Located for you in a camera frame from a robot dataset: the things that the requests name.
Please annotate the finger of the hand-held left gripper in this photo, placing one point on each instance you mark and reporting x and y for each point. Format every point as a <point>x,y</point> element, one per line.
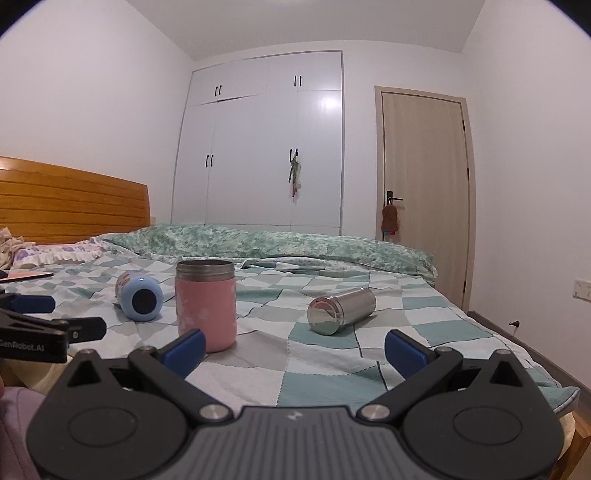
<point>85,328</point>
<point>30,303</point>

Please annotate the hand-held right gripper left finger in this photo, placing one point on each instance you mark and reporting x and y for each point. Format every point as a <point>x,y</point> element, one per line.
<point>183,351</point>

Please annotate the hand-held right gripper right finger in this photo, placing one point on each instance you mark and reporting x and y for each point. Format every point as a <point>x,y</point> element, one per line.
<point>405,354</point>

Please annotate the light blue printed cup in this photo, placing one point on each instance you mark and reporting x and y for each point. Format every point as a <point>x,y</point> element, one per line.
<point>138,300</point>

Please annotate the stainless steel cup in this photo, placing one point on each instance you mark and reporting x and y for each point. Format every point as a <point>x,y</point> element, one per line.
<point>337,311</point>

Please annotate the pink cup with steel rim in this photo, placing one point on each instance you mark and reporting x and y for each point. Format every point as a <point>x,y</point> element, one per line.
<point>206,304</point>

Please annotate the flat dark phone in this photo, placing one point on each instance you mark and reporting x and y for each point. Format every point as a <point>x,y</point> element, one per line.
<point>27,276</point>

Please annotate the cream cloth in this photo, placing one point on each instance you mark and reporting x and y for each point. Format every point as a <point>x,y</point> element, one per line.
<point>37,376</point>

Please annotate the purple floral pillow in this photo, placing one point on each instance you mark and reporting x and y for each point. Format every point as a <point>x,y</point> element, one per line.
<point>55,254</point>

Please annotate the floral crumpled cloth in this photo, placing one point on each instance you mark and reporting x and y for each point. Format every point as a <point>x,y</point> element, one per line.
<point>8,249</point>

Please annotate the person's purple clothing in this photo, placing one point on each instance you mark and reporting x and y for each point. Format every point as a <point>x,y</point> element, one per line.
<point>16,429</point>

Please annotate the wooden headboard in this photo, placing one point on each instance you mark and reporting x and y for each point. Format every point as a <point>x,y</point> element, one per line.
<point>74,203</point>

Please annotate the brown hanging pouch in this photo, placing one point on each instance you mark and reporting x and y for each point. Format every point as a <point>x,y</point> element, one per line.
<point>390,219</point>

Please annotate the green floral quilt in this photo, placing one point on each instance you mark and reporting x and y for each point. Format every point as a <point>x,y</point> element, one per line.
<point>277,244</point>

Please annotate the beige door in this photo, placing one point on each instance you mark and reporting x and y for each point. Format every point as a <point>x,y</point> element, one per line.
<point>425,184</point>

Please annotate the white wardrobe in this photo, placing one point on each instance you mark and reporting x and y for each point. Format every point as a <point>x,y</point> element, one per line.
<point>249,152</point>

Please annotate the small wall door stopper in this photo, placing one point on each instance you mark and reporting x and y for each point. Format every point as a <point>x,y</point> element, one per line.
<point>515,324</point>

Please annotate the wall socket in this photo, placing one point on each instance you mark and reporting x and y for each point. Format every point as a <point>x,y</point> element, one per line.
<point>582,290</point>

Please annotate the wooden bed frame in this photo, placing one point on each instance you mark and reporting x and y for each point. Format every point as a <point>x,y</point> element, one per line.
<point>577,443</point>

